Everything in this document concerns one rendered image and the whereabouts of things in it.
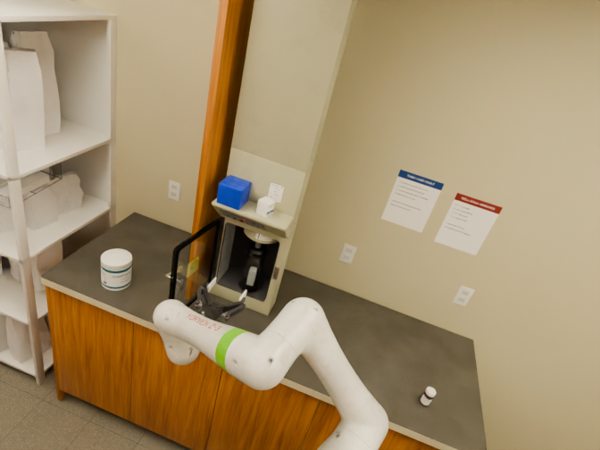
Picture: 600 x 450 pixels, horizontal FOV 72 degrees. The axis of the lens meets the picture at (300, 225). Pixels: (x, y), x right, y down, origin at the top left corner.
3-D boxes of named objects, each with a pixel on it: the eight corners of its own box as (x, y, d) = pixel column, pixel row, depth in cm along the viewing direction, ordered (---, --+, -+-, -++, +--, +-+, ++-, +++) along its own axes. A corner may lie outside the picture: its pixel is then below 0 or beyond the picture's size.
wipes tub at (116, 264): (113, 270, 200) (113, 245, 193) (137, 279, 199) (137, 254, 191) (95, 285, 189) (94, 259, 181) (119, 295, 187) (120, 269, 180)
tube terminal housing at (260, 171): (229, 265, 224) (254, 131, 185) (284, 287, 220) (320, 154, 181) (207, 292, 202) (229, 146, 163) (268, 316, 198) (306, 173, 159)
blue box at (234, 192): (226, 193, 173) (229, 173, 168) (248, 201, 171) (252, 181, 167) (215, 202, 164) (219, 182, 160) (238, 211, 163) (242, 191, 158)
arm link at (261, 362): (303, 369, 106) (289, 336, 100) (271, 409, 99) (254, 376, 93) (255, 345, 118) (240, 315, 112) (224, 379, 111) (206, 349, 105)
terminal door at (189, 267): (209, 287, 198) (220, 217, 178) (167, 325, 173) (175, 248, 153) (208, 287, 198) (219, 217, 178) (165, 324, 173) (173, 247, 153)
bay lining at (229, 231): (236, 256, 219) (246, 199, 201) (281, 273, 216) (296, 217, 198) (215, 282, 198) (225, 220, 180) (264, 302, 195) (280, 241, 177)
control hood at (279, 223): (220, 211, 179) (223, 191, 174) (289, 236, 175) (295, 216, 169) (207, 222, 169) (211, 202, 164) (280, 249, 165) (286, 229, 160)
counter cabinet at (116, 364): (130, 323, 293) (134, 217, 247) (409, 439, 267) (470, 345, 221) (57, 399, 236) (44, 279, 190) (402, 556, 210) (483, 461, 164)
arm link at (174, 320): (222, 378, 110) (252, 352, 117) (210, 345, 106) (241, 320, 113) (153, 336, 134) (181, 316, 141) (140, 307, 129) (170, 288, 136)
